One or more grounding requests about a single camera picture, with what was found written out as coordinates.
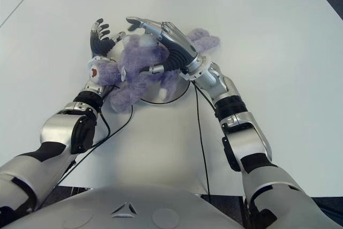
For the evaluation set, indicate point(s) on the robot left hand black silver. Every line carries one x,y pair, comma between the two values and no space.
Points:
100,44

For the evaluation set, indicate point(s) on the robot right hand black silver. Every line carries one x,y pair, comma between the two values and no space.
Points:
174,52

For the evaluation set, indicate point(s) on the purple plush doll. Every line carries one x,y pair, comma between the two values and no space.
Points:
134,65

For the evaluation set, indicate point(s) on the robot right arm silver black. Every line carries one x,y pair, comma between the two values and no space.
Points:
241,132

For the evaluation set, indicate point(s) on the robot left arm silver black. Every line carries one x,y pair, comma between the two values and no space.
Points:
61,135

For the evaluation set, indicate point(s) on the white plate with black rim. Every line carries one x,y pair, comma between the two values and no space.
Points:
179,87

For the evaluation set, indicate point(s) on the grey robot torso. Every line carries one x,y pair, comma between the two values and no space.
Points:
120,213

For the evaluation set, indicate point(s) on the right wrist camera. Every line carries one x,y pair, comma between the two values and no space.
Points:
185,74

